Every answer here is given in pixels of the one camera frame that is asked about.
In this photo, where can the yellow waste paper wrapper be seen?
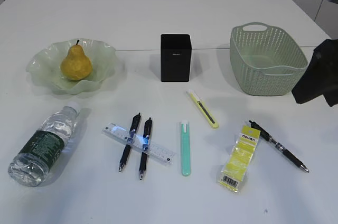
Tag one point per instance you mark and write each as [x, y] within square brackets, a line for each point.
[235, 169]

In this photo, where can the green woven plastic basket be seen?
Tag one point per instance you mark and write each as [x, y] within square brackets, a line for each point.
[265, 59]

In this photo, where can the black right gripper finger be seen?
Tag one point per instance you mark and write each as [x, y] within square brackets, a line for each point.
[320, 73]
[331, 95]

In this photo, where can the black pen left of pair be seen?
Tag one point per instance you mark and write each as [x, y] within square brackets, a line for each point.
[130, 139]

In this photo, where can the mint green utility knife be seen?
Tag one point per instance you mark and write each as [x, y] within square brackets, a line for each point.
[185, 148]

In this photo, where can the black pen of pair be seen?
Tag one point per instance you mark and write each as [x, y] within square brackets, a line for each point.
[144, 156]
[130, 139]

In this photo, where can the black square pen holder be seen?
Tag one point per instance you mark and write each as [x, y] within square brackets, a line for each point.
[175, 57]

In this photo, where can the black pen far right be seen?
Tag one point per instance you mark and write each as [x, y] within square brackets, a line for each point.
[277, 145]

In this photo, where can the clear plastic ruler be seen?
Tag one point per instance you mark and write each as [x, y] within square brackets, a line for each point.
[140, 144]

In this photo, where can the yellow utility knife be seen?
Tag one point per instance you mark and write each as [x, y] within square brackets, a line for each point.
[203, 109]

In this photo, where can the clear water bottle green label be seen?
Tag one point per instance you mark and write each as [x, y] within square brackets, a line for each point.
[33, 162]

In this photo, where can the pale green wavy plate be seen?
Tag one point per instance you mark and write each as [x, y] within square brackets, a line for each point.
[45, 70]

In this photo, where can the yellow pear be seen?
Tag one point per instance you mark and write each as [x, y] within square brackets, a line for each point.
[76, 65]

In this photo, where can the black pen right of pair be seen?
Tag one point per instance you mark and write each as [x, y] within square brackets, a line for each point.
[144, 156]

